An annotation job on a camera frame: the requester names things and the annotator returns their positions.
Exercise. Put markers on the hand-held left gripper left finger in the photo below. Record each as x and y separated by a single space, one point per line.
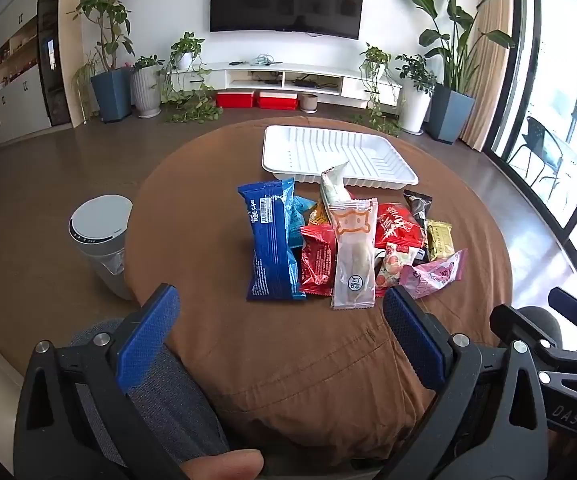
148 340

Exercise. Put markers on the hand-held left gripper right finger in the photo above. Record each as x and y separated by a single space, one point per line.
413 340

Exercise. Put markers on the pink snack packet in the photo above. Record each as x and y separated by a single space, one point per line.
431 275

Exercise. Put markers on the fruit print snack packet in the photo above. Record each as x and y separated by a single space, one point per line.
393 265

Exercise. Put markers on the gold snack packet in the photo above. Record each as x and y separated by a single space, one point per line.
440 240

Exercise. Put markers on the orange long snack packet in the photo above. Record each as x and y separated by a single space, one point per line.
353 250

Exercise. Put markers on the large red snack packet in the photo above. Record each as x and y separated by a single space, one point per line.
398 225

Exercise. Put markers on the small red snack packet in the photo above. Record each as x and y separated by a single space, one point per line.
318 260

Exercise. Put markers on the black snack packet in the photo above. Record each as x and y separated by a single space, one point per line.
418 205

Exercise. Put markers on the orange-white snack packet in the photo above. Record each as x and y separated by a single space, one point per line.
318 215

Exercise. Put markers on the long blue snack packet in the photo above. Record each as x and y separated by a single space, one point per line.
271 240

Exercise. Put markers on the light blue snack packet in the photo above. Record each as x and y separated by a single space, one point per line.
299 217

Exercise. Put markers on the white plastic tray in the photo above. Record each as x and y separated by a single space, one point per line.
318 150

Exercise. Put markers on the person's left hand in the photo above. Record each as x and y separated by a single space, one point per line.
223 465

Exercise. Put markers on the grey round trash can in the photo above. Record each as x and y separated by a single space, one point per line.
101 240

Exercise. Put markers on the round brown table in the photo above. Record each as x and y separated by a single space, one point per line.
293 360

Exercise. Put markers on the black balcony chair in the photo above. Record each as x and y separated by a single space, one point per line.
538 147

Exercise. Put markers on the broad-leaf plant in blue pot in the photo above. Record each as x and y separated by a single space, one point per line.
451 115

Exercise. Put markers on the bushy plant in white pot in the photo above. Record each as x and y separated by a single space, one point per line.
415 107

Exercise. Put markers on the small plant in ribbed pot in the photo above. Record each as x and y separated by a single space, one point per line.
146 90

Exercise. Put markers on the leafy tree in blue pot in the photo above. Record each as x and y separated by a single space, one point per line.
111 92

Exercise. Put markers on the empty beige flower pot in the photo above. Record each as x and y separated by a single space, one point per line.
309 103

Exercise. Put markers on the sliding glass door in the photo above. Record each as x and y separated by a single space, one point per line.
523 60

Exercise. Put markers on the beige curtain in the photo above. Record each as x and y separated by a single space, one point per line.
488 60

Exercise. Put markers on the white television cabinet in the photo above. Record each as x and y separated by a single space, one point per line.
328 77

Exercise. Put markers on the trailing vine plant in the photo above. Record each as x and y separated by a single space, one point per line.
376 65

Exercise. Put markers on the black set-top box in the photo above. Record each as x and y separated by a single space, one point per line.
302 82

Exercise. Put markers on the trailing pothos in white pot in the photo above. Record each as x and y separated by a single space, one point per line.
186 60

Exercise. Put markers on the dark glass display cabinet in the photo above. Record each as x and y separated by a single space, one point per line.
56 60

